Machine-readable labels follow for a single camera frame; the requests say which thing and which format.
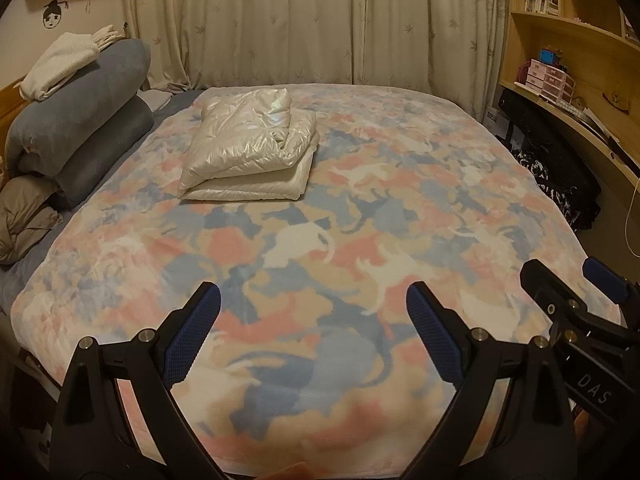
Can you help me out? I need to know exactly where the white cardboard box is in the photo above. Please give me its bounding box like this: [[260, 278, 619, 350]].
[[482, 105, 511, 142]]

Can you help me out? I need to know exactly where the black bag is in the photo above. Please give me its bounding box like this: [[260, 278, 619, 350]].
[[492, 87, 602, 232]]

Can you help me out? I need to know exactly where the wooden curved bookshelf desk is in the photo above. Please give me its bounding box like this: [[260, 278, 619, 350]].
[[497, 0, 640, 241]]

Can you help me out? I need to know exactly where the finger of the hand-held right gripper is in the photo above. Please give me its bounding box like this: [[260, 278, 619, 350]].
[[520, 259, 629, 357], [582, 256, 640, 312]]

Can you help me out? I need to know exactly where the pink drawer organizer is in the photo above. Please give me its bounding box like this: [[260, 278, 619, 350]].
[[522, 59, 577, 104]]

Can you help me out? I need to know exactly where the white keyboard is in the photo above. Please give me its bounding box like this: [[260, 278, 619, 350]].
[[557, 100, 595, 120]]

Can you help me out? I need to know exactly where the wooden headboard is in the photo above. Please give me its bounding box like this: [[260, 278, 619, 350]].
[[0, 77, 32, 161]]

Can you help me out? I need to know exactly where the pastel cat print blanket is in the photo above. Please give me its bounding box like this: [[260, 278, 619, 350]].
[[10, 82, 622, 480]]

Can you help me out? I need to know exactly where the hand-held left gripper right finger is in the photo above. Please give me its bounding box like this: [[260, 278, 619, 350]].
[[400, 281, 574, 480]]

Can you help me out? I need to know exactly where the beige folded cloth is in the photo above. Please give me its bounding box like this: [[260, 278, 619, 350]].
[[92, 25, 122, 52]]

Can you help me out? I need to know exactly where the white cable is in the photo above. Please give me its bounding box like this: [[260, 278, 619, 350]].
[[622, 175, 640, 262]]

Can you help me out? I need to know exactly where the face wall sticker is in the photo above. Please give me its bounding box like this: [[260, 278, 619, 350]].
[[42, 0, 69, 29]]

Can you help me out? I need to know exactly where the white shiny puffer jacket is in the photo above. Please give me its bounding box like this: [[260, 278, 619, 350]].
[[178, 86, 321, 202]]

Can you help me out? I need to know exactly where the grey crumpled duvet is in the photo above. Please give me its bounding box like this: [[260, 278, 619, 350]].
[[0, 175, 64, 266]]

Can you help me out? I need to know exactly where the beige leaf pattern curtain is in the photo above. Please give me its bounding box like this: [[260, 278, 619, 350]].
[[122, 0, 512, 111]]

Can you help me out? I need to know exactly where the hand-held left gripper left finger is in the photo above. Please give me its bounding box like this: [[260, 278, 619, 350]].
[[50, 281, 224, 480]]

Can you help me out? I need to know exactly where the black white patterned cloth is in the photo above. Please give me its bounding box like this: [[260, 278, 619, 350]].
[[515, 150, 582, 232]]

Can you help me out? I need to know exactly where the blue rolled fleece blanket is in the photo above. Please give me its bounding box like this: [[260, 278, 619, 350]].
[[5, 38, 152, 164]]

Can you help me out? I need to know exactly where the white folded towel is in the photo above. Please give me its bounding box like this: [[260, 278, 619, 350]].
[[20, 32, 101, 101]]

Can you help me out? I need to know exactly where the grey rolled fleece blanket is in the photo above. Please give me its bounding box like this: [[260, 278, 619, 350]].
[[47, 97, 156, 211]]

